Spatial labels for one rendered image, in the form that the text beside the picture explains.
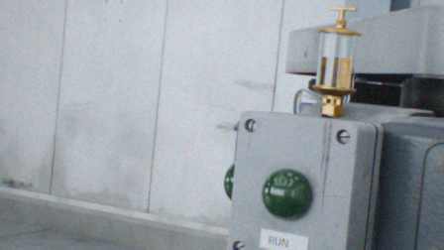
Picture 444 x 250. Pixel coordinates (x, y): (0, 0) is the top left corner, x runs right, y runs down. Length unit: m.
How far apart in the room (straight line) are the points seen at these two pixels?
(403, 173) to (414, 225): 0.03
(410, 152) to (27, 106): 7.13
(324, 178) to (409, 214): 0.07
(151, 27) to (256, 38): 0.94
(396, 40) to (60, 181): 6.73
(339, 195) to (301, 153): 0.03
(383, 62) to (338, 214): 0.26
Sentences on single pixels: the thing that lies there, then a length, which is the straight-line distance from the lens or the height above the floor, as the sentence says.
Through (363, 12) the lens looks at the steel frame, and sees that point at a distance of 5.59.
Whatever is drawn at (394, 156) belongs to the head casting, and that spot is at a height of 1.31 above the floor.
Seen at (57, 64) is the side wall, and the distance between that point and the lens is 7.39.
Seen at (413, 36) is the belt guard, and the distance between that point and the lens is 0.66.
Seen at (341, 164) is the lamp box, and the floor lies 1.31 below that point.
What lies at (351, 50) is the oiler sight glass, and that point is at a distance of 0.57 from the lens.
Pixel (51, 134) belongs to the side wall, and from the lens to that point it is 7.42.
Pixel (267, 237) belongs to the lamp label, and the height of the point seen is 1.26.
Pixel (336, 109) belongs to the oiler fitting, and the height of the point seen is 1.33.
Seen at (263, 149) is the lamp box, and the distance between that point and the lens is 0.50.
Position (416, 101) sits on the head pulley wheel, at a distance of 0.64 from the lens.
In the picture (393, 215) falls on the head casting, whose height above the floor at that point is 1.28.
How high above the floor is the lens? 1.34
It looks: 3 degrees down
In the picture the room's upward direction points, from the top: 6 degrees clockwise
